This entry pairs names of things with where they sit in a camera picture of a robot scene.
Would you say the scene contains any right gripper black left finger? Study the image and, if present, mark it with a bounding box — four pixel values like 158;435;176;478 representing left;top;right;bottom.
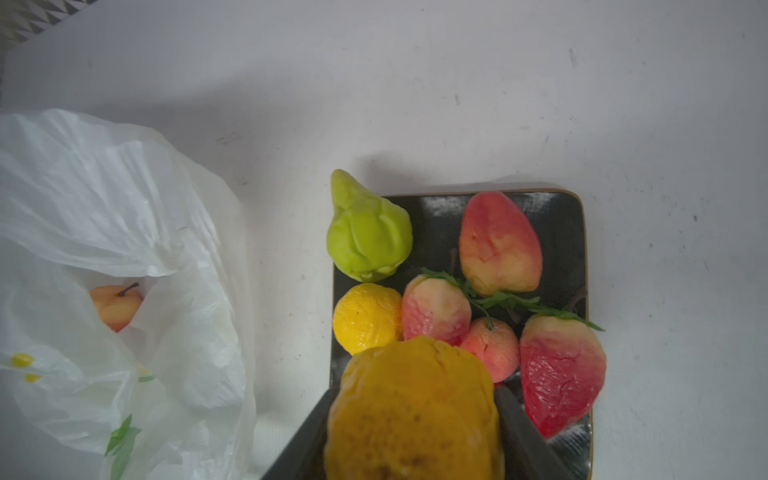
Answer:
262;388;339;480

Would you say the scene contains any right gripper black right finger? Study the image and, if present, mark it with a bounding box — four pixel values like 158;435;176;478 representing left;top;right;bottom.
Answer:
494;385;573;480

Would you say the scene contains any red strawberry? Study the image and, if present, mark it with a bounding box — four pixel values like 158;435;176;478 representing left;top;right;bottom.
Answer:
520;315;607;439

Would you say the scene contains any orange fruit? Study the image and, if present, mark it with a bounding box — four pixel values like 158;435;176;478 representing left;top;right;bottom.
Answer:
324;336;504;479

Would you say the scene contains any orange peach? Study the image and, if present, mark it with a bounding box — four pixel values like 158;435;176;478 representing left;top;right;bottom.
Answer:
460;317;520;383

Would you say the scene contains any white plastic bag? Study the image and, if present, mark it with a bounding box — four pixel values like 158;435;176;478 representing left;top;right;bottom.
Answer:
1;109;257;479

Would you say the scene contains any yellow lemon with leaves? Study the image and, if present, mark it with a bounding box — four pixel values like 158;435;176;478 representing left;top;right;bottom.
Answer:
332;267;606;356

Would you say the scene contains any green pear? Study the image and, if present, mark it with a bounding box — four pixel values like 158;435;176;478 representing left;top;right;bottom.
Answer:
326;169;414;282

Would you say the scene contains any small yellow red apple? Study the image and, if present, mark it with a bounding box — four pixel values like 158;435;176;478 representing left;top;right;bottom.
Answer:
89;282;143;332

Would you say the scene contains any black square tray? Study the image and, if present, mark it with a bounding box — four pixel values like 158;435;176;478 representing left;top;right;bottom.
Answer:
328;188;595;480

